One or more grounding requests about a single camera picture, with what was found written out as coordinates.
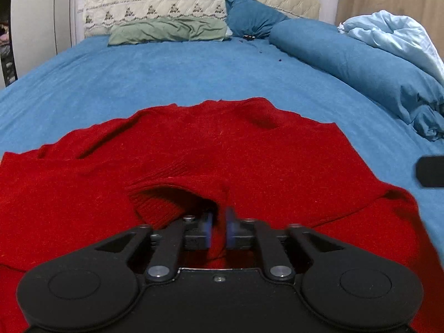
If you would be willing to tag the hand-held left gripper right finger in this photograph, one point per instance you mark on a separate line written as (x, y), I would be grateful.
(229, 229)

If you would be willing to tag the blue rolled duvet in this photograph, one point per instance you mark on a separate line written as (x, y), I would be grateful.
(357, 66)

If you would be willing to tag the dark blue pillow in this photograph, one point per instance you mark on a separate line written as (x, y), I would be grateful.
(253, 15)

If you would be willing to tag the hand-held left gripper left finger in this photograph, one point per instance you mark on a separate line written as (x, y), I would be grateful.
(208, 227)

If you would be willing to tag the light blue blanket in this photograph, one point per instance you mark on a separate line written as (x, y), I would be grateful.
(395, 34)

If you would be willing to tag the blue bed sheet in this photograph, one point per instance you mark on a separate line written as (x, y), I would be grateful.
(180, 73)

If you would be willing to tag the green pillow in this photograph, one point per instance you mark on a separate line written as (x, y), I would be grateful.
(168, 30)

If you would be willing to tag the red knit sweater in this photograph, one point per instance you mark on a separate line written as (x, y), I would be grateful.
(222, 166)

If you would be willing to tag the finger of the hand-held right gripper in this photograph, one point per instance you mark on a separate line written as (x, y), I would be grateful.
(430, 171)

